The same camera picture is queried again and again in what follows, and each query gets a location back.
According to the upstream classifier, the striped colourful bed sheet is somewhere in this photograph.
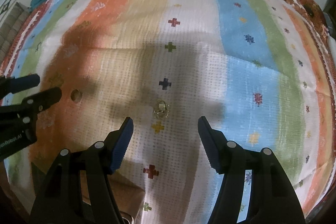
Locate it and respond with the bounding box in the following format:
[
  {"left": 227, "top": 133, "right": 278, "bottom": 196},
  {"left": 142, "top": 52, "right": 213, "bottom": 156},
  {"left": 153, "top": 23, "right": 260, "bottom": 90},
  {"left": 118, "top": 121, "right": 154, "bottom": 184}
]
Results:
[{"left": 5, "top": 0, "right": 335, "bottom": 223}]

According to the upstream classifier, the gold ring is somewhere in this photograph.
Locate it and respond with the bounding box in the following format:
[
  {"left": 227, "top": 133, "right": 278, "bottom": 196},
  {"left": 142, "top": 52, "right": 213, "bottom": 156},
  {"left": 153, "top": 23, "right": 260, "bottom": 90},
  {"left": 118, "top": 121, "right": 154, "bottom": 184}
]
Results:
[{"left": 70, "top": 89, "right": 83, "bottom": 103}]

